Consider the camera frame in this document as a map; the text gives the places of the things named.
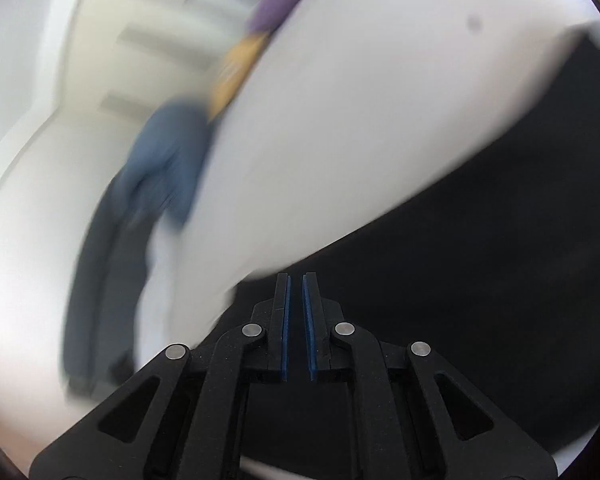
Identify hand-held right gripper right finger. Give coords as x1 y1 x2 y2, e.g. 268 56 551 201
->
302 272 561 480

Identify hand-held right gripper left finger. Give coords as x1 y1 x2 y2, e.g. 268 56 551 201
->
30 272 292 480

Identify black pants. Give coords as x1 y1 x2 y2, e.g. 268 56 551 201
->
227 22 600 471

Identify dark grey padded headboard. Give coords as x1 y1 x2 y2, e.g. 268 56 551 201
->
61 174 157 392

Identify blue rolled duvet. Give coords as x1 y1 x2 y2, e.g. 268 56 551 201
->
114 97 222 227

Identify bed with white sheet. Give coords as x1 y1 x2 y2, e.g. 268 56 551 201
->
135 0 598 396

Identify yellow pillow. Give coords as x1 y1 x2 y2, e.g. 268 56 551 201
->
206 34 272 122

